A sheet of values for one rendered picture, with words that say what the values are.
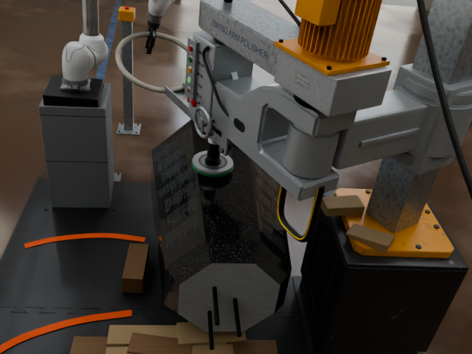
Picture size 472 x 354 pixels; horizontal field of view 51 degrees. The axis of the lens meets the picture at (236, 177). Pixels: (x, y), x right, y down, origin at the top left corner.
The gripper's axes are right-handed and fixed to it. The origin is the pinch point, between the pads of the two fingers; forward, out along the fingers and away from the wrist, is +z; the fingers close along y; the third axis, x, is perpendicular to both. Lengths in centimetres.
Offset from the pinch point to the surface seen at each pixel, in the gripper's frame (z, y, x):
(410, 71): -92, 112, 78
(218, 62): -65, 83, 8
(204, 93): -48, 85, 5
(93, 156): 69, 32, -31
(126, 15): 46, -89, 3
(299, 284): 62, 140, 84
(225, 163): -8, 95, 25
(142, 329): 44, 159, -20
